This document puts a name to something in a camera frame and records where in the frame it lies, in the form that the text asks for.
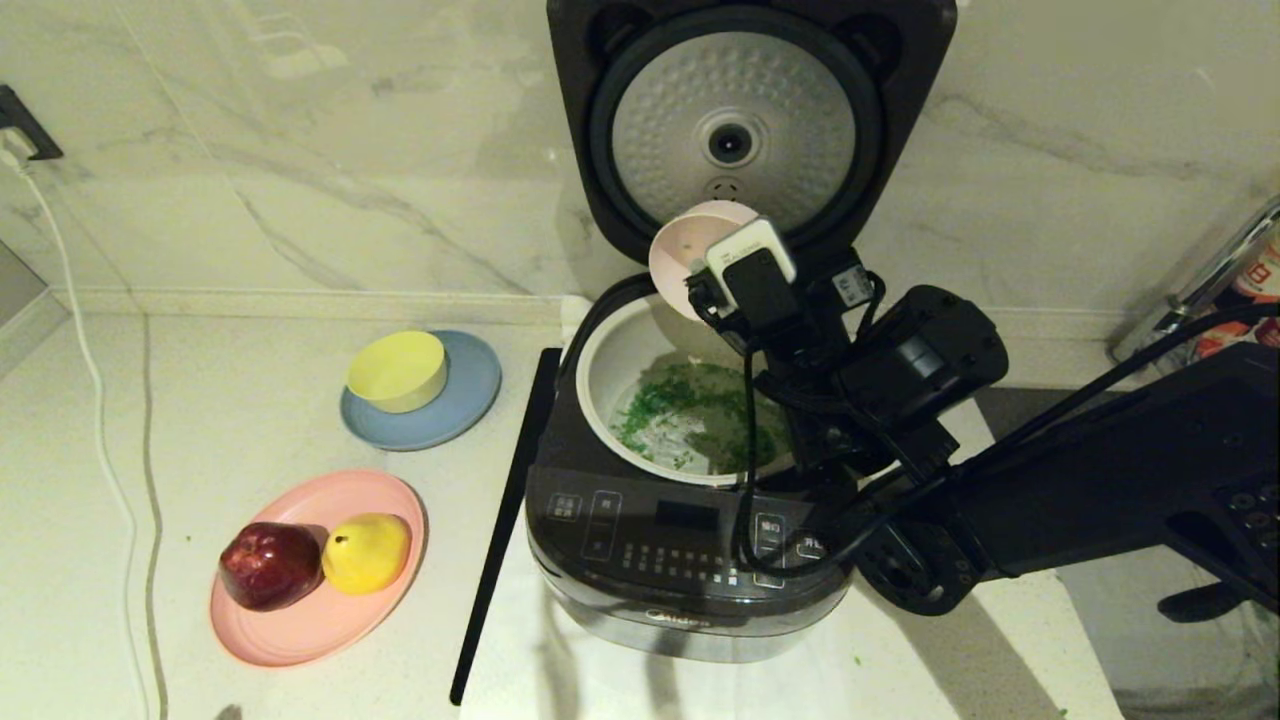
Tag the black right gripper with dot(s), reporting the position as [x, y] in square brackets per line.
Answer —
[820, 320]

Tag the pale pink bowl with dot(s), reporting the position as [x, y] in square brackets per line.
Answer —
[680, 250]

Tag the black rice cooker lid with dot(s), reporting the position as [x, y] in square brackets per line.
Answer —
[650, 100]

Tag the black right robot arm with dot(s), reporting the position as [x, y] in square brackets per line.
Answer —
[1100, 500]

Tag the white inner pot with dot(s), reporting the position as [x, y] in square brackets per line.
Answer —
[610, 370]

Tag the black rice cooker body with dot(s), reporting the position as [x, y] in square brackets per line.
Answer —
[640, 560]

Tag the yellow bowl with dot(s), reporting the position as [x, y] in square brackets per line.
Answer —
[398, 372]

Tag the green chopped vegetables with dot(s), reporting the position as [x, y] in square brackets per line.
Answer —
[670, 400]

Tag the stainless steel sink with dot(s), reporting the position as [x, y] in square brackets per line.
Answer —
[1040, 415]

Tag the chrome faucet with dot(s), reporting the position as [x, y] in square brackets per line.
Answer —
[1150, 340]

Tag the blue plate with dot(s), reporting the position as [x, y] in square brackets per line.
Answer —
[460, 410]

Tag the black tray edge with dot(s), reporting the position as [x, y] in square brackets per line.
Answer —
[500, 550]

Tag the red white label bottle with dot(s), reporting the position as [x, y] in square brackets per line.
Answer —
[1255, 285]

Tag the white cloth in sink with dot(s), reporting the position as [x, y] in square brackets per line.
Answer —
[1150, 650]

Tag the yellow pear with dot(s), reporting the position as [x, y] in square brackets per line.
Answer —
[364, 553]

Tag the red apple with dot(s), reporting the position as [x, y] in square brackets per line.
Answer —
[268, 565]

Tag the pink plate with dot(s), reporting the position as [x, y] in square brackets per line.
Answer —
[300, 630]

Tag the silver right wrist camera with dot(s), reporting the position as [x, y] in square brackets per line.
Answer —
[755, 265]

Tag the black wall socket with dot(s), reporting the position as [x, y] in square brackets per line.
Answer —
[25, 120]

